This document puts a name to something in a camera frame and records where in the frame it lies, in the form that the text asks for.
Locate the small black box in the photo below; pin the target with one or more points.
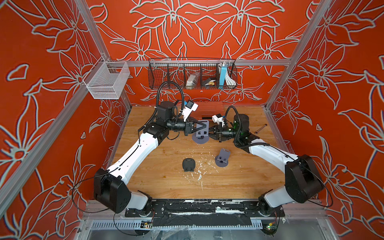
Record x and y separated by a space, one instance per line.
209 82

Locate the light blue box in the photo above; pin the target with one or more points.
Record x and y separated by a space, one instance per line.
222 78

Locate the purple phone stand front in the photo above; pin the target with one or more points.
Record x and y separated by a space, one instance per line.
222 159

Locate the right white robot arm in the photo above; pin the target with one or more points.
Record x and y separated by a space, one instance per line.
302 178

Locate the white wire wall basket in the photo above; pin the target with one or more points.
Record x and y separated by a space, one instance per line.
107 81

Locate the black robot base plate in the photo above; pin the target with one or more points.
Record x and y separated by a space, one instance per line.
209 214

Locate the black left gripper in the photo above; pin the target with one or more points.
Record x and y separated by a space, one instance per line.
189 127

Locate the silver foil packet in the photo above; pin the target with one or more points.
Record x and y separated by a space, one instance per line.
192 81

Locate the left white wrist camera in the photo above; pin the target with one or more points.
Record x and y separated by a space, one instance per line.
188 109

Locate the purple-grey phone stand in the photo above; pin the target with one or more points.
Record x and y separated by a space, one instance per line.
201 139

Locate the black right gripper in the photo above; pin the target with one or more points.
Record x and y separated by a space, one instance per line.
216 135

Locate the black phone stand front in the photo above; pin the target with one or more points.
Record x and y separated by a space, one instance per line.
188 165

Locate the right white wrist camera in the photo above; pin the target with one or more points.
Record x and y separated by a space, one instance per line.
219 120

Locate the black wire wall basket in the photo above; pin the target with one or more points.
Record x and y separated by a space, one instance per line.
178 70

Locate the orange plastic tool case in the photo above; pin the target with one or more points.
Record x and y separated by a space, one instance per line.
206 110

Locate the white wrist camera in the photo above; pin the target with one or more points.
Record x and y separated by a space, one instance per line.
219 120
188 109

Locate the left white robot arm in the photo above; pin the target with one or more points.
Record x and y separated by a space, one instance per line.
110 185

